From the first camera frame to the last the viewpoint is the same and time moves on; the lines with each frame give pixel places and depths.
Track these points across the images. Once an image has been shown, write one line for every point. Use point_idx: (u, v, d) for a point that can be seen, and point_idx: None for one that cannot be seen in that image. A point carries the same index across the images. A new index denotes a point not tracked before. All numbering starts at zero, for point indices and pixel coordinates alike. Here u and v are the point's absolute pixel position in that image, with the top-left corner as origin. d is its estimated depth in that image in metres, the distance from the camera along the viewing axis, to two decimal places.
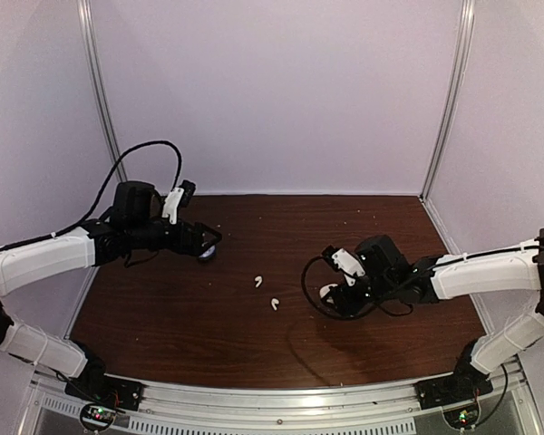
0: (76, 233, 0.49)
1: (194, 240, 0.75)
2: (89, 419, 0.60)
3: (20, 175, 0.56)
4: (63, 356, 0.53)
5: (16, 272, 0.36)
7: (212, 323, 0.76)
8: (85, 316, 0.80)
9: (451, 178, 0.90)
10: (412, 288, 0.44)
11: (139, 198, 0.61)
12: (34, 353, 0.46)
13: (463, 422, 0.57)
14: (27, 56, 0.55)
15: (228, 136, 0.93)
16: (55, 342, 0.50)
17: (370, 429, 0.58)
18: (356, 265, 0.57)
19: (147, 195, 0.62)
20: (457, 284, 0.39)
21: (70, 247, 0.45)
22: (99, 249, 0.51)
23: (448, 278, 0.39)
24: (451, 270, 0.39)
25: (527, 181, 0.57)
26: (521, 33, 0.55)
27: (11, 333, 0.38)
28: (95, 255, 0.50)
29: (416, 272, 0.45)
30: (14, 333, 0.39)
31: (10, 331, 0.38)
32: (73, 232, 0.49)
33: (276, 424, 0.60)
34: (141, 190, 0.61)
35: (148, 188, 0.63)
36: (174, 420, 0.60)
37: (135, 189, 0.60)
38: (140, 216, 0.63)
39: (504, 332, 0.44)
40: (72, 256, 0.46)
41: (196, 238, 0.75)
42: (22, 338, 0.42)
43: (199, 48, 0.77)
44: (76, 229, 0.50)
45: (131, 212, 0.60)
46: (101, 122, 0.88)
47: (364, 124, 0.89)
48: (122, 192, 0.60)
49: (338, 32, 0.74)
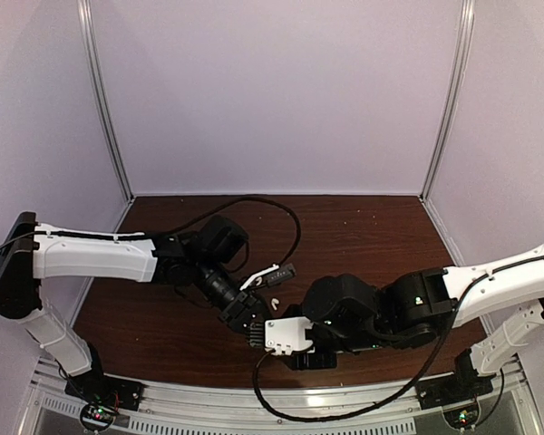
0: (145, 243, 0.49)
1: (239, 317, 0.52)
2: (89, 419, 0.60)
3: (20, 177, 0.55)
4: (68, 356, 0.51)
5: (59, 261, 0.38)
7: (213, 323, 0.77)
8: (84, 316, 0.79)
9: (451, 178, 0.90)
10: (419, 328, 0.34)
11: (226, 240, 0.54)
12: (46, 340, 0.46)
13: (463, 422, 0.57)
14: (27, 59, 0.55)
15: (229, 135, 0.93)
16: (72, 338, 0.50)
17: (370, 429, 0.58)
18: (289, 327, 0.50)
19: (236, 239, 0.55)
20: (479, 306, 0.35)
21: (125, 257, 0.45)
22: (159, 267, 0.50)
23: (480, 303, 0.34)
24: (479, 293, 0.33)
25: (527, 181, 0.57)
26: (522, 34, 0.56)
27: (34, 315, 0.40)
28: (152, 272, 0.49)
29: (420, 307, 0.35)
30: (38, 315, 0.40)
31: (35, 313, 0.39)
32: (141, 242, 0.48)
33: (276, 423, 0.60)
34: (235, 235, 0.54)
35: (241, 234, 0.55)
36: (174, 420, 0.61)
37: (229, 231, 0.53)
38: (218, 255, 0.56)
39: (508, 339, 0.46)
40: (126, 264, 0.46)
41: (240, 321, 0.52)
42: (43, 323, 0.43)
43: (200, 46, 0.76)
44: (148, 240, 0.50)
45: (216, 249, 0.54)
46: (101, 122, 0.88)
47: (364, 124, 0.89)
48: (213, 227, 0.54)
49: (339, 33, 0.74)
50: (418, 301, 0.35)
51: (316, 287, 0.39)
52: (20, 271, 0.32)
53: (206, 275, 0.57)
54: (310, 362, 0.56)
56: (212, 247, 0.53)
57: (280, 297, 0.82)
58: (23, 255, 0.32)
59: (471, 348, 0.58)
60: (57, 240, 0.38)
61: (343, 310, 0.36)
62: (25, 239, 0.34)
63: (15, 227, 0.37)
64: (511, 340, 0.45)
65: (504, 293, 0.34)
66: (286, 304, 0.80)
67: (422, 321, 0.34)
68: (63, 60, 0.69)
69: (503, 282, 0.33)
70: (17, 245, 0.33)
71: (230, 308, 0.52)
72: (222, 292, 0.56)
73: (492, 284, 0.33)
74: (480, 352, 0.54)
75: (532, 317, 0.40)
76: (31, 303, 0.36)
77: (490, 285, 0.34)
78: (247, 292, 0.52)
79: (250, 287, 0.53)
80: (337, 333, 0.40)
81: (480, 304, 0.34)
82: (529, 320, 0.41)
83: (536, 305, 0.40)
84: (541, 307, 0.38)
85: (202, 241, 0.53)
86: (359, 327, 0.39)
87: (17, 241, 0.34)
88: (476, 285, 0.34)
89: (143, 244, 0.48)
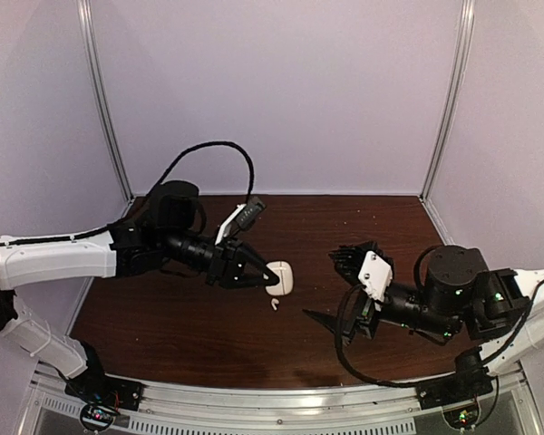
0: (102, 237, 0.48)
1: (226, 272, 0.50)
2: (89, 419, 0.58)
3: (21, 178, 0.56)
4: (62, 357, 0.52)
5: (23, 270, 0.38)
7: (213, 323, 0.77)
8: (84, 317, 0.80)
9: (451, 178, 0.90)
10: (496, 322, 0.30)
11: (174, 208, 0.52)
12: (34, 347, 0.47)
13: (463, 422, 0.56)
14: (27, 61, 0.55)
15: (228, 135, 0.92)
16: (60, 342, 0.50)
17: (369, 429, 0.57)
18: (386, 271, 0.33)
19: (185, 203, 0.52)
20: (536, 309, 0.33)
21: (85, 256, 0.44)
22: (121, 261, 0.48)
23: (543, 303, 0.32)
24: (543, 294, 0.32)
25: (527, 180, 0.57)
26: (522, 35, 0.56)
27: (12, 324, 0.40)
28: (116, 266, 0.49)
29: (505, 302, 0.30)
30: (15, 324, 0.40)
31: (13, 323, 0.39)
32: (96, 236, 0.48)
33: (276, 424, 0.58)
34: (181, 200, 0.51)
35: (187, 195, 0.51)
36: (175, 420, 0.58)
37: (171, 198, 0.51)
38: (177, 225, 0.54)
39: (529, 337, 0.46)
40: (89, 263, 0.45)
41: (233, 272, 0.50)
42: (24, 331, 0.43)
43: (199, 46, 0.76)
44: (104, 234, 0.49)
45: (171, 223, 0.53)
46: (101, 122, 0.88)
47: (364, 124, 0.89)
48: (155, 199, 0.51)
49: (339, 33, 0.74)
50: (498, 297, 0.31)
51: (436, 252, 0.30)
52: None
53: (175, 246, 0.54)
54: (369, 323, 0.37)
56: (167, 221, 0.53)
57: (280, 297, 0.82)
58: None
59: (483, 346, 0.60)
60: (16, 249, 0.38)
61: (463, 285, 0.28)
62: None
63: None
64: (530, 341, 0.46)
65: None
66: (286, 304, 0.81)
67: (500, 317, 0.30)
68: (63, 59, 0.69)
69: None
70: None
71: (212, 267, 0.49)
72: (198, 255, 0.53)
73: None
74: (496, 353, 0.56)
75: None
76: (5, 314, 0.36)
77: None
78: (222, 246, 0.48)
79: (225, 241, 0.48)
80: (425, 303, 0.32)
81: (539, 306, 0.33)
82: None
83: None
84: None
85: (154, 218, 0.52)
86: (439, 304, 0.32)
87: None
88: (541, 286, 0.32)
89: (101, 238, 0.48)
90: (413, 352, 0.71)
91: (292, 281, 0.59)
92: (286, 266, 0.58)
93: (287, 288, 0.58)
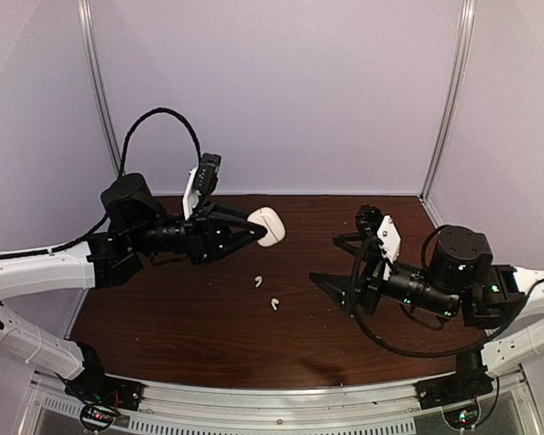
0: (81, 248, 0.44)
1: (209, 245, 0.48)
2: (89, 419, 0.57)
3: (21, 178, 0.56)
4: (58, 360, 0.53)
5: (0, 285, 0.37)
7: (213, 323, 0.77)
8: (84, 317, 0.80)
9: (451, 178, 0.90)
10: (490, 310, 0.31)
11: (133, 207, 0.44)
12: (27, 352, 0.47)
13: (463, 422, 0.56)
14: (28, 63, 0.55)
15: (228, 135, 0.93)
16: (51, 346, 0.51)
17: (370, 429, 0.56)
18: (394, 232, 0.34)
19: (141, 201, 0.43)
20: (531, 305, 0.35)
21: (63, 268, 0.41)
22: (100, 273, 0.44)
23: (537, 302, 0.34)
24: (540, 292, 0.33)
25: (526, 181, 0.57)
26: (522, 35, 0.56)
27: None
28: (95, 277, 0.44)
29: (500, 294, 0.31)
30: (4, 335, 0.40)
31: (0, 333, 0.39)
32: (74, 246, 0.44)
33: (276, 424, 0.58)
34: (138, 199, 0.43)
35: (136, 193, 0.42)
36: (175, 420, 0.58)
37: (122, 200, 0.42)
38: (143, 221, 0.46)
39: (531, 343, 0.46)
40: (69, 275, 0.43)
41: (216, 240, 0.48)
42: (11, 341, 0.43)
43: (199, 47, 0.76)
44: (83, 244, 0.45)
45: (136, 222, 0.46)
46: (101, 122, 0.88)
47: (364, 124, 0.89)
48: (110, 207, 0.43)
49: (339, 33, 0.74)
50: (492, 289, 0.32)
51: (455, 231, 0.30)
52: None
53: (152, 239, 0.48)
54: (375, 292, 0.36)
56: (130, 223, 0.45)
57: (280, 297, 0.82)
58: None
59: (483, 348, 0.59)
60: None
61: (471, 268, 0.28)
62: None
63: None
64: (532, 345, 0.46)
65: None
66: (286, 304, 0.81)
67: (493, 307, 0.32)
68: (63, 60, 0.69)
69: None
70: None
71: (194, 245, 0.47)
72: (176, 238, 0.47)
73: None
74: (495, 352, 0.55)
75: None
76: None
77: None
78: (191, 221, 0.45)
79: (195, 213, 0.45)
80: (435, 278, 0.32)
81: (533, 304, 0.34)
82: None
83: None
84: None
85: (116, 224, 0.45)
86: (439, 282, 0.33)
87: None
88: (538, 285, 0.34)
89: (79, 249, 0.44)
90: (412, 352, 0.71)
91: (283, 227, 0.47)
92: (269, 211, 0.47)
93: (280, 234, 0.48)
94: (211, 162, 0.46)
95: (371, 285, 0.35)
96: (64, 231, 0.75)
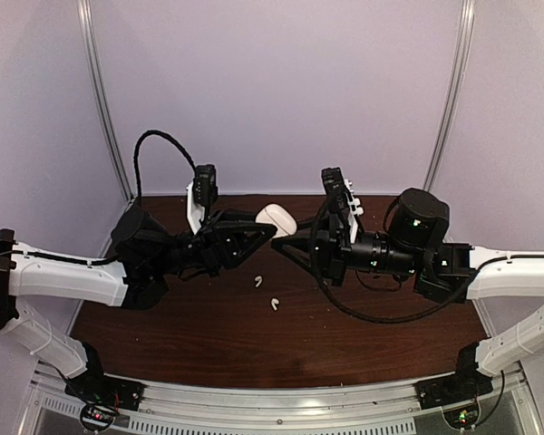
0: (113, 268, 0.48)
1: (222, 256, 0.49)
2: (89, 419, 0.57)
3: (22, 178, 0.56)
4: (60, 358, 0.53)
5: (33, 282, 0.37)
7: (213, 323, 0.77)
8: (85, 315, 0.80)
9: (451, 178, 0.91)
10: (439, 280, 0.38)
11: (140, 243, 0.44)
12: (34, 346, 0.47)
13: (463, 422, 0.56)
14: (26, 63, 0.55)
15: (229, 135, 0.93)
16: (59, 341, 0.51)
17: (369, 429, 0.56)
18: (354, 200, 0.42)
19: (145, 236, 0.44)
20: (490, 285, 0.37)
21: (97, 283, 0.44)
22: (130, 295, 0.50)
23: (490, 280, 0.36)
24: (494, 269, 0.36)
25: (526, 180, 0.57)
26: (523, 35, 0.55)
27: (13, 323, 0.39)
28: (121, 297, 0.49)
29: (448, 267, 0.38)
30: (16, 324, 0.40)
31: (13, 323, 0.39)
32: (110, 267, 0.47)
33: (276, 424, 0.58)
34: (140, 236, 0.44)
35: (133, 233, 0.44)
36: (175, 420, 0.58)
37: (128, 240, 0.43)
38: (158, 250, 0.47)
39: (519, 340, 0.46)
40: (95, 290, 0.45)
41: (228, 248, 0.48)
42: (23, 331, 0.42)
43: (199, 48, 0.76)
44: (116, 265, 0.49)
45: (149, 254, 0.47)
46: (101, 122, 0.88)
47: (364, 124, 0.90)
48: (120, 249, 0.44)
49: (338, 33, 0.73)
50: (443, 263, 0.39)
51: (422, 196, 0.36)
52: None
53: (170, 259, 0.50)
54: (343, 260, 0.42)
56: (144, 256, 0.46)
57: (280, 297, 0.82)
58: None
59: (477, 345, 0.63)
60: (33, 261, 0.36)
61: (425, 228, 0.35)
62: (3, 257, 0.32)
63: None
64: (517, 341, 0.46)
65: (518, 279, 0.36)
66: (286, 304, 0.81)
67: (442, 278, 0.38)
68: (63, 60, 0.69)
69: (519, 269, 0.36)
70: None
71: (208, 255, 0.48)
72: (192, 253, 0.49)
73: (509, 266, 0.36)
74: (487, 351, 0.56)
75: None
76: (1, 318, 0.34)
77: (507, 267, 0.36)
78: (200, 236, 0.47)
79: (201, 230, 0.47)
80: (401, 239, 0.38)
81: (492, 283, 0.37)
82: (543, 323, 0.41)
83: None
84: None
85: (130, 259, 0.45)
86: (399, 246, 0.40)
87: None
88: (493, 264, 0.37)
89: (113, 269, 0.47)
90: (412, 352, 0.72)
91: (289, 218, 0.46)
92: (275, 208, 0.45)
93: (291, 227, 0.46)
94: (204, 173, 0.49)
95: (341, 246, 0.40)
96: (64, 230, 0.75)
